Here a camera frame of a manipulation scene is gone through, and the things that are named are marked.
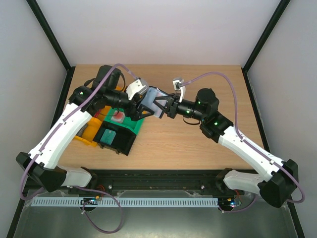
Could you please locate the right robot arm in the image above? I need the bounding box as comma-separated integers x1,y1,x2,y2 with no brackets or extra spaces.
154,88,298,208

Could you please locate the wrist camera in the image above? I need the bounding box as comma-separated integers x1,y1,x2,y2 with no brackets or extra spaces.
172,77,186,103
125,78,149,101

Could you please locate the red circle card stack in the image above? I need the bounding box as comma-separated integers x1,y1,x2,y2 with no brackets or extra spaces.
110,111,125,123

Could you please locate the white slotted cable duct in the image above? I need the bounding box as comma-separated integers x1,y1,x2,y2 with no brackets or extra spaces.
30,197,218,208

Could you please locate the purple cable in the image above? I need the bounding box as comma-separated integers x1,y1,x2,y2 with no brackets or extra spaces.
19,63,137,233
182,71,306,214

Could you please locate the left black frame post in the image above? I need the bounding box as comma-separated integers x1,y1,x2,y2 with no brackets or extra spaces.
26,0,73,72

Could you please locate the black leather card holder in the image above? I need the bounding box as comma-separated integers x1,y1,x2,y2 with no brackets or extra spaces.
141,87,168,119

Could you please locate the black frame post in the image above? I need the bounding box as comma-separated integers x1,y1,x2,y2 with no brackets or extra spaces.
242,0,291,72
26,0,73,72

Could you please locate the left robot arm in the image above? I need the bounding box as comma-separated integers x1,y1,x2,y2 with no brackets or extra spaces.
16,63,149,192

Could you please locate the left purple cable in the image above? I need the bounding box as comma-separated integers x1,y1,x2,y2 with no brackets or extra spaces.
19,63,137,233

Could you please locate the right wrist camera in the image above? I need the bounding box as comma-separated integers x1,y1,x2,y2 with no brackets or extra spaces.
172,77,186,103

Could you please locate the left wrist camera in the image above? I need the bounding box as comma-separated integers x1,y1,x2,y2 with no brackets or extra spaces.
125,78,149,101

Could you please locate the right black frame post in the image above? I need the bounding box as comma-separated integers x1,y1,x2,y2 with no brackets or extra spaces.
242,0,291,72

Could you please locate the yellow bin near left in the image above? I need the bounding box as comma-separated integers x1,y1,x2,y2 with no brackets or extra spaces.
74,118,102,147

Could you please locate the black bin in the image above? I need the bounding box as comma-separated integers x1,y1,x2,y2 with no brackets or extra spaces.
93,121,137,156

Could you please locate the yellow bin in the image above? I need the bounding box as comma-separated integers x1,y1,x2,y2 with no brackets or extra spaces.
74,118,102,147
94,86,126,121

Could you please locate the teal card stack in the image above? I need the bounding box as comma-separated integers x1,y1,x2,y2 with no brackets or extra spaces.
100,129,116,145

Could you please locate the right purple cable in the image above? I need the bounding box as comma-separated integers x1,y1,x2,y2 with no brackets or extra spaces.
182,71,306,214

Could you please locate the yellow bin far left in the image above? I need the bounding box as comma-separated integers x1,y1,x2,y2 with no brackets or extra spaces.
94,86,126,121

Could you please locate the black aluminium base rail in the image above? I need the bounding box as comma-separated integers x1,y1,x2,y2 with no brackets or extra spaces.
24,169,290,197

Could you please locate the green bin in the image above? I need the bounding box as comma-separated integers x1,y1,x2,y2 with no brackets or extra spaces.
104,109,144,135

